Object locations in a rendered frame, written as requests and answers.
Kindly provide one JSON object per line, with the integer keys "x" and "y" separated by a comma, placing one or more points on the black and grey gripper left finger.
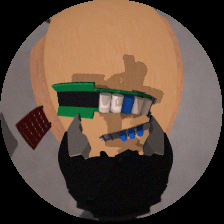
{"x": 74, "y": 148}

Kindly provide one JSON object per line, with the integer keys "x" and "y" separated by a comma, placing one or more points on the white short plastic bar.
{"x": 105, "y": 102}
{"x": 116, "y": 103}

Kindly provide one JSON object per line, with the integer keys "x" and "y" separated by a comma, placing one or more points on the blue plastic bar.
{"x": 123, "y": 136}
{"x": 131, "y": 133}
{"x": 139, "y": 131}
{"x": 127, "y": 104}

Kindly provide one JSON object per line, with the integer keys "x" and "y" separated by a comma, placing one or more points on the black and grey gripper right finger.
{"x": 157, "y": 145}

